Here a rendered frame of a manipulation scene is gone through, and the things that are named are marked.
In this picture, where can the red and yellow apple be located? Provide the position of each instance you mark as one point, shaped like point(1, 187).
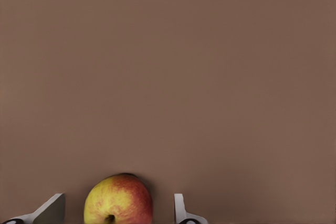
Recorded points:
point(118, 200)

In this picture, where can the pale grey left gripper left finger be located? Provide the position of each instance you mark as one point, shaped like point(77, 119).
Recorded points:
point(50, 210)

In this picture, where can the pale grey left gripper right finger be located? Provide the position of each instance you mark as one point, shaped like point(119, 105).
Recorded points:
point(180, 209)

